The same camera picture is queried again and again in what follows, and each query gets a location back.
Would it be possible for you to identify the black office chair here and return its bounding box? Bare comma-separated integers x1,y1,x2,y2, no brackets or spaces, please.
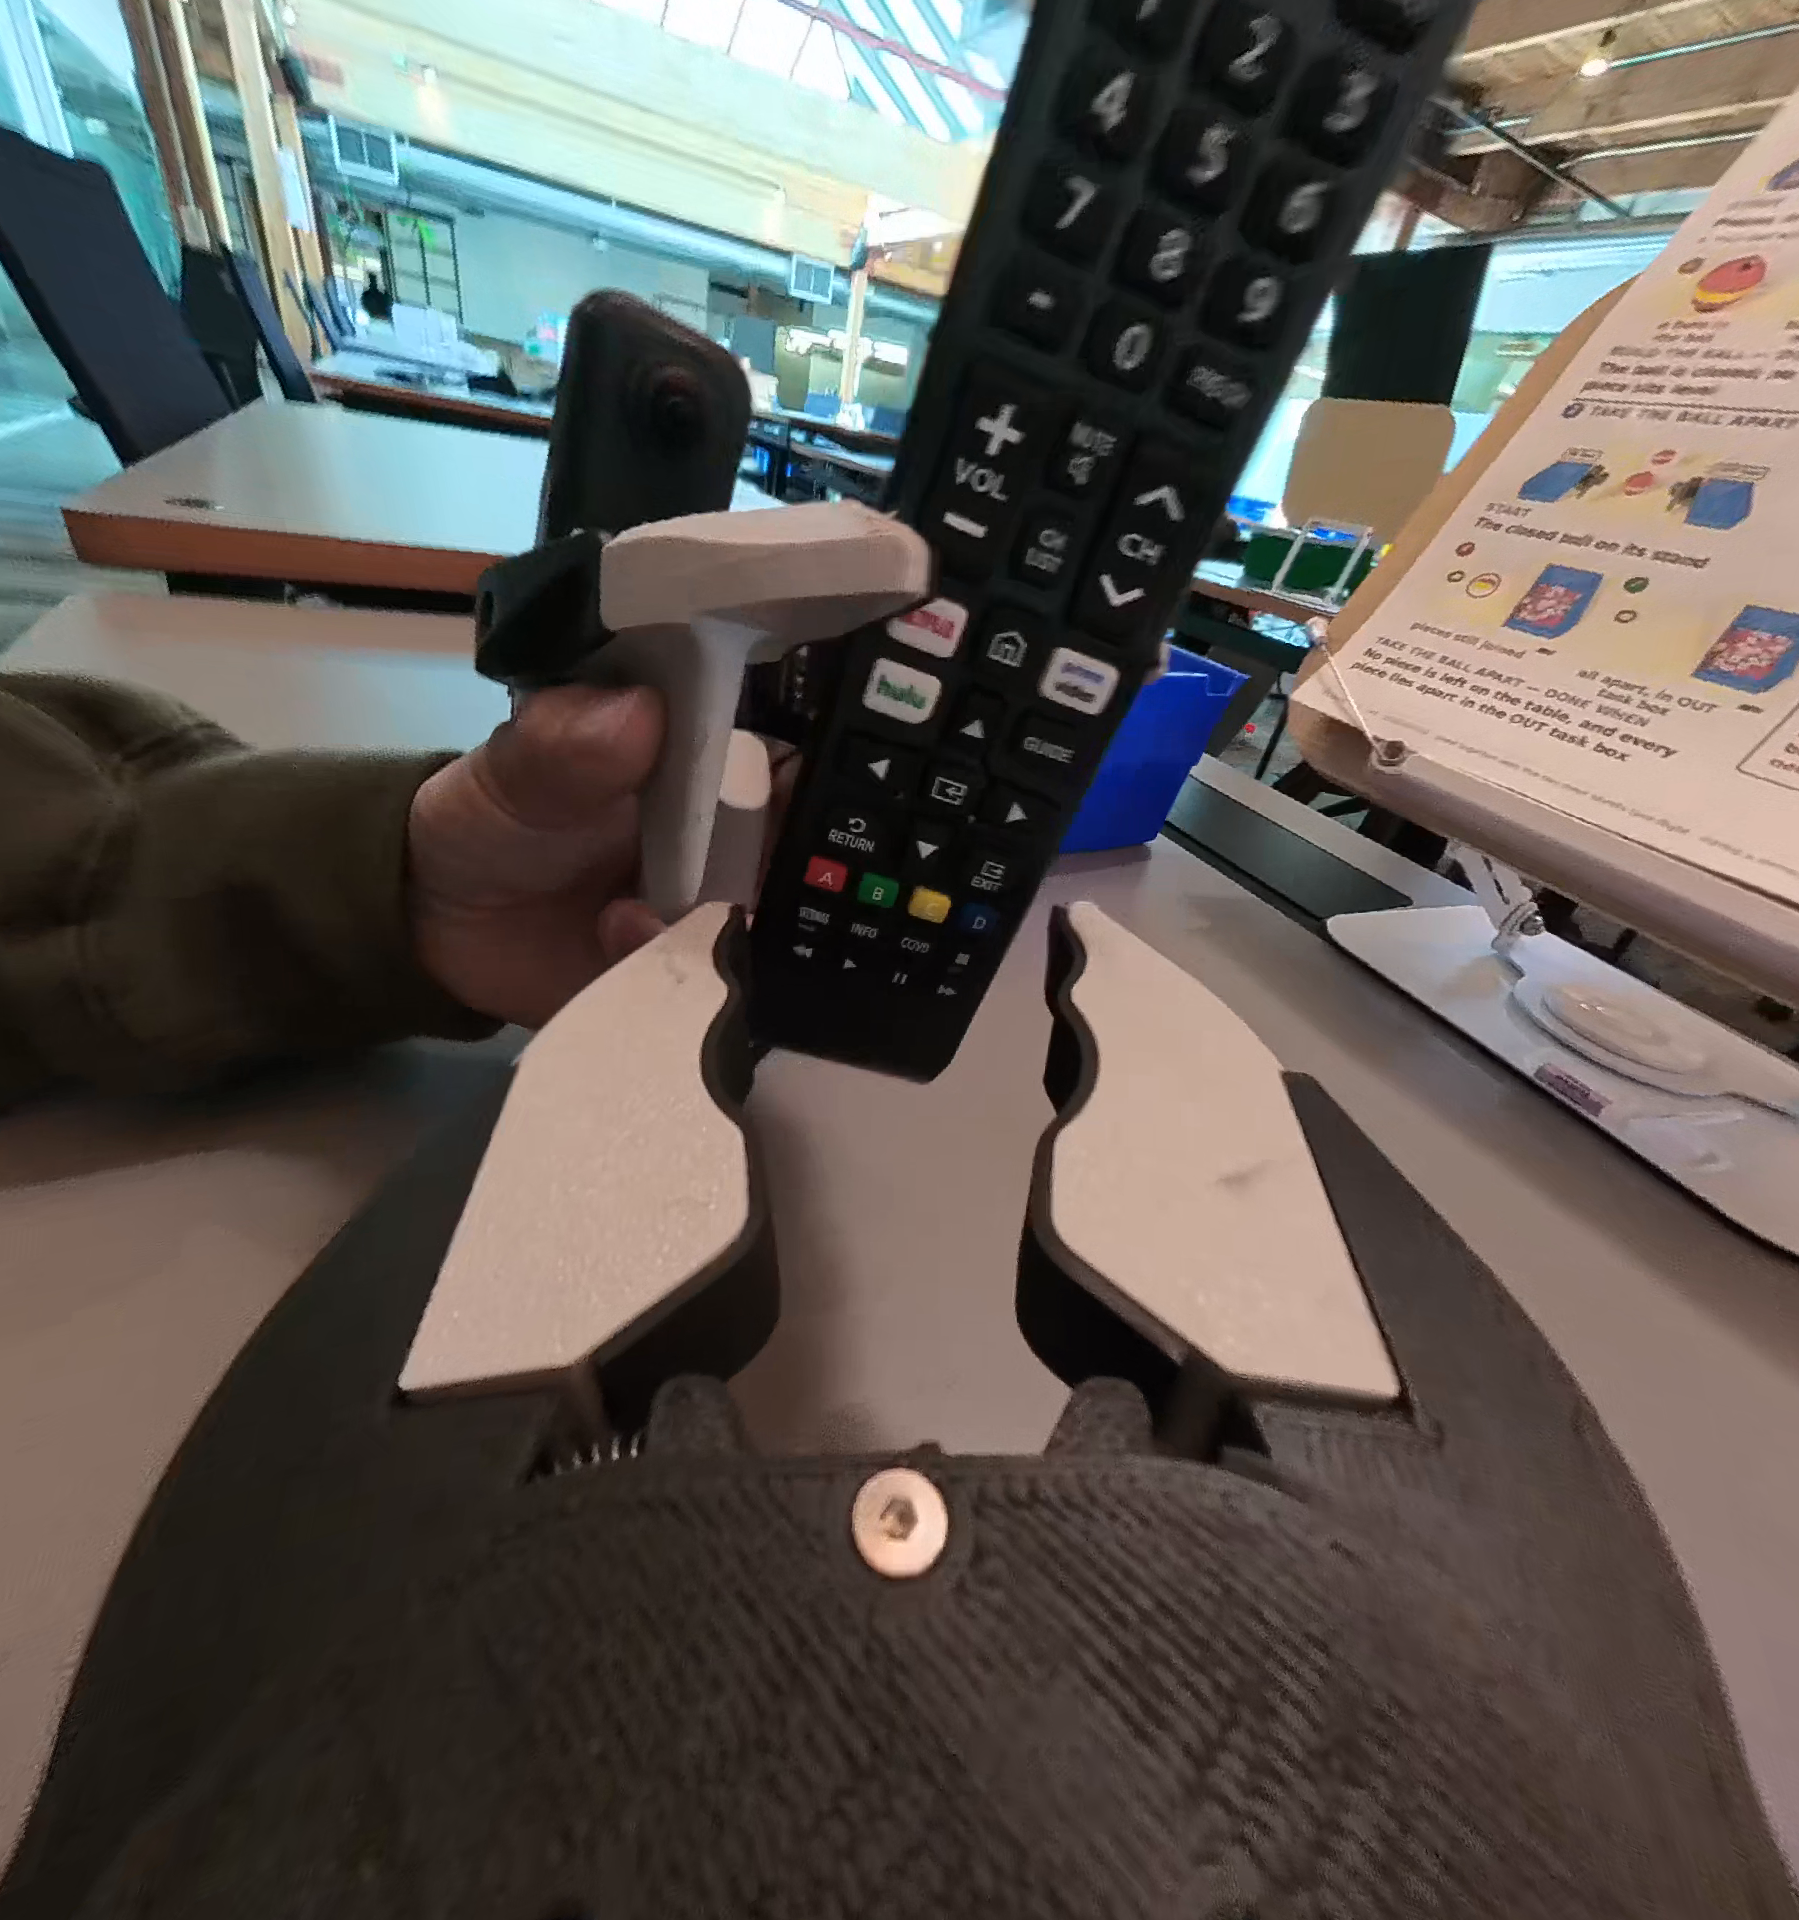
0,90,232,467
178,247,315,408

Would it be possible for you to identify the printed instruction sheet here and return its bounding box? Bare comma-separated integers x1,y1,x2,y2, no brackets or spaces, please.
1297,60,1799,925

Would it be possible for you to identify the black desk mat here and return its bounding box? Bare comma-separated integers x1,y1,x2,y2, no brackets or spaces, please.
1165,774,1414,925

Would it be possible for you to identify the instruction sheet on board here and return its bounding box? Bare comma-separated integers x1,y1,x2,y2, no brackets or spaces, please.
1287,277,1799,1042

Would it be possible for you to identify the black divider panel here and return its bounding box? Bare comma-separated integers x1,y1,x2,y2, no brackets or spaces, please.
1357,238,1494,408

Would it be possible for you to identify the person's left hand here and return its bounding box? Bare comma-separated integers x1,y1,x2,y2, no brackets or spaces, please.
407,681,675,1032

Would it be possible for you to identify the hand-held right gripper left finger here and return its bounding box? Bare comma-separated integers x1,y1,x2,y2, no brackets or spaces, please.
397,900,782,1407

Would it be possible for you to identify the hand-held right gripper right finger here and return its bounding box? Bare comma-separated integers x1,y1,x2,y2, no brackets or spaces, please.
1015,900,1406,1407

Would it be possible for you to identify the blue plastic bin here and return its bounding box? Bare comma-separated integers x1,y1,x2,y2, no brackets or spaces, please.
1056,644,1250,856

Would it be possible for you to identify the black remote control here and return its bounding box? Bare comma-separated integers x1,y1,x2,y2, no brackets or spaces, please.
750,0,1480,1084

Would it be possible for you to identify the beige board stand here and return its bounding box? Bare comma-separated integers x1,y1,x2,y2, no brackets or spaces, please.
1284,396,1456,564

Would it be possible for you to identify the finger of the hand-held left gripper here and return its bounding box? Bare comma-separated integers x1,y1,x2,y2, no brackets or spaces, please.
595,501,936,925

